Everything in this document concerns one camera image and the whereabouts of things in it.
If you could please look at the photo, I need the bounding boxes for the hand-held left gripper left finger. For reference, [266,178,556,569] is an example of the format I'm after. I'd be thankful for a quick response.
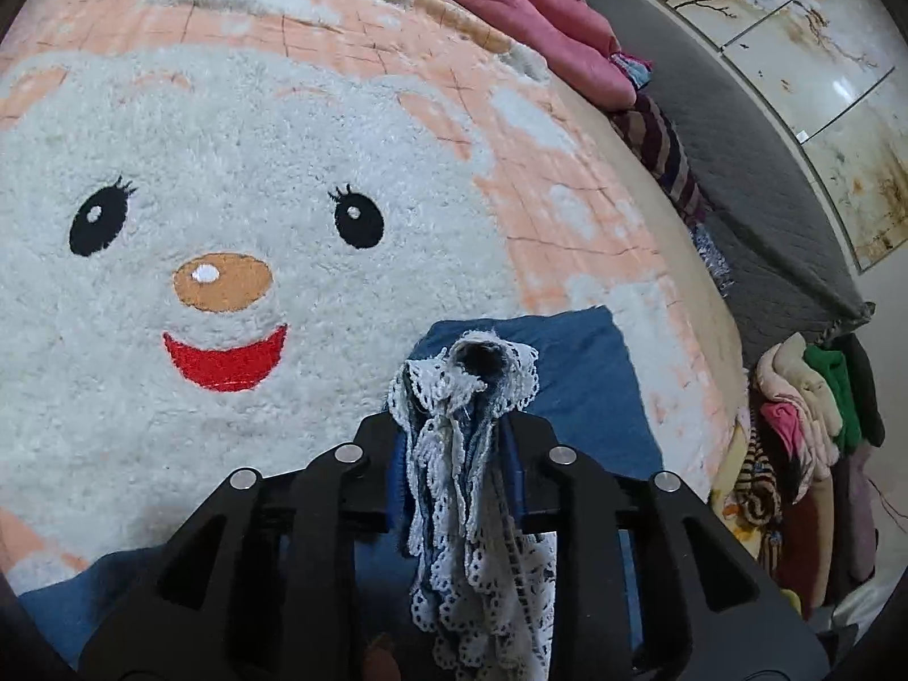
[77,413,400,681]

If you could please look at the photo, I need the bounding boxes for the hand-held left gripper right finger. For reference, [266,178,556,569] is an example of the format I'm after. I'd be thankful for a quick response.
[506,417,833,681]

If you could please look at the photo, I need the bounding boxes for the beige bed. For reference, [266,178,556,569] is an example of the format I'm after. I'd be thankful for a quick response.
[305,0,754,505]

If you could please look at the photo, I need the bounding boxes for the pile of clothes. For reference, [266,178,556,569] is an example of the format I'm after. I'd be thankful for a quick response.
[709,332,889,612]

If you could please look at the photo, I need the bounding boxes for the floral patterned cloth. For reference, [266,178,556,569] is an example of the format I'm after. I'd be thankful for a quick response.
[688,222,739,299]

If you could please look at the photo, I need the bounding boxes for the orange and white printed blanket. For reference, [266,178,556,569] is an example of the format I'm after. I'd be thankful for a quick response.
[0,0,746,583]

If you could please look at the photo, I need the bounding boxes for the grey quilted headboard pad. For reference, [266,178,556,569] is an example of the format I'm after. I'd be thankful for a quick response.
[574,0,878,370]

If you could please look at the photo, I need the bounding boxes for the striped dark cloth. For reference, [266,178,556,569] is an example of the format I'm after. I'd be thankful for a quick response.
[610,91,712,229]

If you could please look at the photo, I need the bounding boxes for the multicoloured small cloth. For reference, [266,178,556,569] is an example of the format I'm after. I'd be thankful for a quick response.
[610,53,655,90]

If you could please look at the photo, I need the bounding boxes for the pink duvet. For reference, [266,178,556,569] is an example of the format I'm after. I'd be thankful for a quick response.
[347,0,640,111]

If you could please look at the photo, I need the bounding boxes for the tree painting wall panels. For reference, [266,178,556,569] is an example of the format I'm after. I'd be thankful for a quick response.
[649,0,908,275]

